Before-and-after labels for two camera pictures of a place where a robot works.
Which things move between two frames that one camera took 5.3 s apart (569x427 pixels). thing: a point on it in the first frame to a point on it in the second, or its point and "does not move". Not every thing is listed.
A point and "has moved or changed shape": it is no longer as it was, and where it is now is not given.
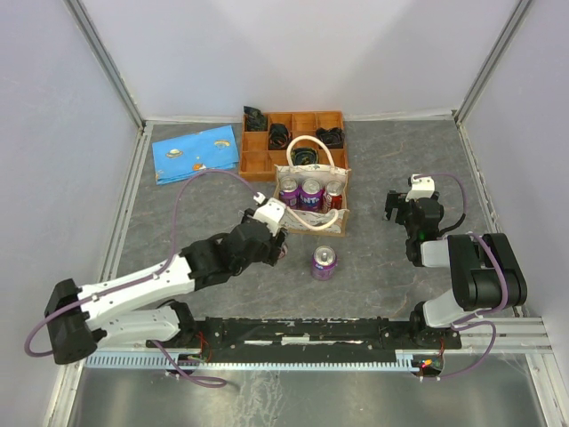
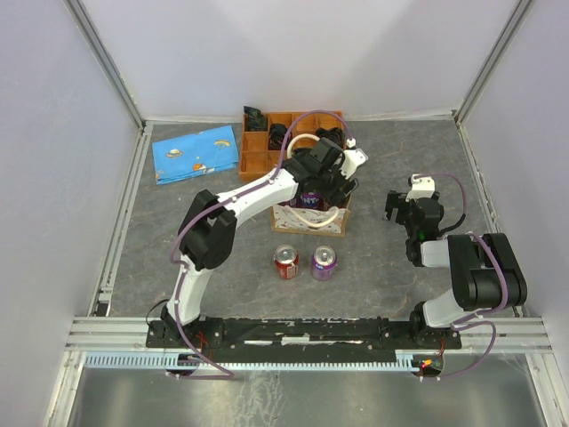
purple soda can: x=324 y=263 does not move
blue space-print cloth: x=182 y=156 does not move
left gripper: x=270 y=255 to x=336 y=196
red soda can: x=284 y=248 has moved or changed shape
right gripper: x=396 y=201 does not move
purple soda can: x=310 y=195 does not move
